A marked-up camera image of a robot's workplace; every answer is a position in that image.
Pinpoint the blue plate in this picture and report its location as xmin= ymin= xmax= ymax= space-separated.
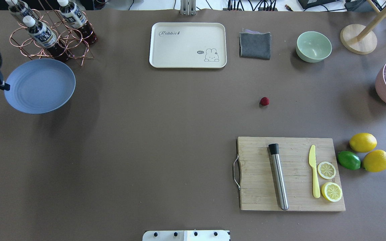
xmin=4 ymin=59 xmax=76 ymax=114

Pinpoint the red strawberry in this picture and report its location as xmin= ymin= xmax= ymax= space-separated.
xmin=259 ymin=97 xmax=270 ymax=106

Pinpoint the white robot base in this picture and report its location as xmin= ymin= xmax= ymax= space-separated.
xmin=142 ymin=229 xmax=231 ymax=241

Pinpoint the wooden stand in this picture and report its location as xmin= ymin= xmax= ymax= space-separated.
xmin=340 ymin=0 xmax=386 ymax=55

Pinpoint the yellow lemon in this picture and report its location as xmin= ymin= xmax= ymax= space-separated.
xmin=349 ymin=133 xmax=377 ymax=153
xmin=363 ymin=150 xmax=386 ymax=172

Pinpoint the green bowl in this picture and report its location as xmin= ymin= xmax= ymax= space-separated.
xmin=296 ymin=31 xmax=332 ymax=63

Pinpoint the green lime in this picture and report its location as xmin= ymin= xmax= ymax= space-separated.
xmin=337 ymin=151 xmax=361 ymax=170

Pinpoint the lemon half slice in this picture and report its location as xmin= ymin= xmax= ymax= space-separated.
xmin=317 ymin=161 xmax=336 ymax=180
xmin=321 ymin=182 xmax=343 ymax=202

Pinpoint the yellow plastic knife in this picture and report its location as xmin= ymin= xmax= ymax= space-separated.
xmin=308 ymin=145 xmax=321 ymax=198

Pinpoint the grey folded cloth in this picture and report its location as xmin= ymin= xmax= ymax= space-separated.
xmin=239 ymin=29 xmax=272 ymax=60

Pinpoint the cream rabbit tray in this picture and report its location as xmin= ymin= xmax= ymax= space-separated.
xmin=149 ymin=22 xmax=227 ymax=68

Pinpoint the copper wire bottle rack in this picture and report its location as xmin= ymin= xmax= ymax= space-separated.
xmin=10 ymin=9 xmax=94 ymax=61

